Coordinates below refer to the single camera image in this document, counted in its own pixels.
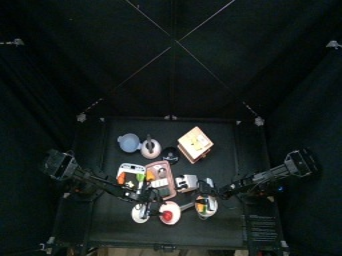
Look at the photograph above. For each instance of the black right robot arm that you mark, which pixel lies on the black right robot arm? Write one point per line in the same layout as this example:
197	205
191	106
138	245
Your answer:
267	176

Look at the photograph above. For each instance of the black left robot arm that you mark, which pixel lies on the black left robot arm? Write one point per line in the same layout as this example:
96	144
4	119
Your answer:
88	178

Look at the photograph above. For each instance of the bright green toy food slice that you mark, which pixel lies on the bright green toy food slice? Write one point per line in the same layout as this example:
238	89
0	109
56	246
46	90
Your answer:
205	207

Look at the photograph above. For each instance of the black toy block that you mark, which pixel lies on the black toy block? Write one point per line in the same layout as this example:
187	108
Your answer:
164	191

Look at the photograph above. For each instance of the orange toy food slice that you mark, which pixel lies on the orange toy food slice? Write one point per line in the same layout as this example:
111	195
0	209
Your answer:
201	208

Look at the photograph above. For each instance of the red toy tomato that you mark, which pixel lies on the red toy tomato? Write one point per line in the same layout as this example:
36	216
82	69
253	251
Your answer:
167	216

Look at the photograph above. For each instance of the white toy knife block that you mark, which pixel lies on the white toy knife block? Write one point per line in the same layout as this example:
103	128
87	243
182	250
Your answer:
187	183

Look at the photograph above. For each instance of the black toy item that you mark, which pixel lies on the black toy item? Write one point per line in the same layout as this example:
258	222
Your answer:
130	183

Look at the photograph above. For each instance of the pink tray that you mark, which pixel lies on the pink tray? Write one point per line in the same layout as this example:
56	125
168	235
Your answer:
170	180

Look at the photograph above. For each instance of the green toy vegetable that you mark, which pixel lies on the green toy vegetable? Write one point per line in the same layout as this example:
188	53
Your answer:
140	177

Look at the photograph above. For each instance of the orange toy food piece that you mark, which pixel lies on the orange toy food piece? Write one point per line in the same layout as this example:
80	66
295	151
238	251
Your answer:
150	175

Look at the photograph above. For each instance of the orange toy carrot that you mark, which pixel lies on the orange toy carrot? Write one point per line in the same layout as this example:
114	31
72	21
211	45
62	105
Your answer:
120	178

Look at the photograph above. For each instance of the grey round toy item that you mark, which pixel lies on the grey round toy item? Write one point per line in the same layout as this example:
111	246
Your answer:
160	171

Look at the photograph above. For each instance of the white tray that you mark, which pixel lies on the white tray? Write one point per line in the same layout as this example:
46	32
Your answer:
128	166

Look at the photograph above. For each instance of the black lid grey knob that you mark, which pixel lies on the black lid grey knob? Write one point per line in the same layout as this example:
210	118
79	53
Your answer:
170	155

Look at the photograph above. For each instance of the wooden toy stove box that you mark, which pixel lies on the wooden toy stove box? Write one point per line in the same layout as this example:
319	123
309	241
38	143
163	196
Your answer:
195	143

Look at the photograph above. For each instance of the pale blue bowl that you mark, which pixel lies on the pale blue bowl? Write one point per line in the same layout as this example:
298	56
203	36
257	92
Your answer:
128	142

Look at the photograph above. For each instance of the metal frame clamp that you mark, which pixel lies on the metal frame clamp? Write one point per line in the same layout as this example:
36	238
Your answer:
168	117
258	121
80	117
333	44
17	42

